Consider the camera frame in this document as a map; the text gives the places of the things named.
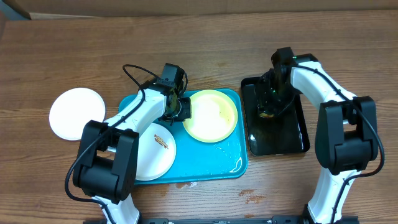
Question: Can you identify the green yellow sponge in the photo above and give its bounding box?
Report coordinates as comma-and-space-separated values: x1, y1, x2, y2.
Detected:
259, 113, 274, 118

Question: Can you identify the green rimmed plate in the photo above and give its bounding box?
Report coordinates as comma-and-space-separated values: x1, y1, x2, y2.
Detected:
183, 90, 238, 143

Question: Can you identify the white plate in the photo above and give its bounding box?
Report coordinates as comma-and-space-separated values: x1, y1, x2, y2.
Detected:
136, 123, 177, 181
49, 88, 106, 141

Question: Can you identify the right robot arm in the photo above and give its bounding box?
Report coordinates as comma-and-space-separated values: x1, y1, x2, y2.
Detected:
255, 47, 385, 223

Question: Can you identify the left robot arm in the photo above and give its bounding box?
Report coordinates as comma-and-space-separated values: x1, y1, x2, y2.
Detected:
65, 88, 191, 223

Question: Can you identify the black rectangular tray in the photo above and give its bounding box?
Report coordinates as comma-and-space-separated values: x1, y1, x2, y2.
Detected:
241, 77, 310, 156

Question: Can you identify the teal plastic tray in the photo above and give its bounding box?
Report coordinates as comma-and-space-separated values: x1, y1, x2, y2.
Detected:
136, 88, 248, 185

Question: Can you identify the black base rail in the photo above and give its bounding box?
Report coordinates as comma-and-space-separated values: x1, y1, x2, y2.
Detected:
138, 215, 310, 224

